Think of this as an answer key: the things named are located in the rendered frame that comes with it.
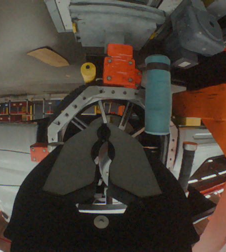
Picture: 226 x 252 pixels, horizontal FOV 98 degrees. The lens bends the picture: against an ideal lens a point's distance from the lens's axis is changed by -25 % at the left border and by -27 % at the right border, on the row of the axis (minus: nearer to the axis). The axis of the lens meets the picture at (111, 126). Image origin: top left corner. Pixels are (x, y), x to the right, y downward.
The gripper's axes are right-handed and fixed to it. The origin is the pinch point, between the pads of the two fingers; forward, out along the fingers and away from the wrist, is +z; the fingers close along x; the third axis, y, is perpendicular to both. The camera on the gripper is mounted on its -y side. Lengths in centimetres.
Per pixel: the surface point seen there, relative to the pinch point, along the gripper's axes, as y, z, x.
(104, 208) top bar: 31.2, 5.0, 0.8
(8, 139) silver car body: 34, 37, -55
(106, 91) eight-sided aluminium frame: 7.3, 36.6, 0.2
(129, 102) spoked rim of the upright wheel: 14.5, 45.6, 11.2
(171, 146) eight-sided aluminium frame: 27.0, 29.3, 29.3
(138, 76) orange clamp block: 1.5, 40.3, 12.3
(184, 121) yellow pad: 26, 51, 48
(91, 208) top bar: 31.3, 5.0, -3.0
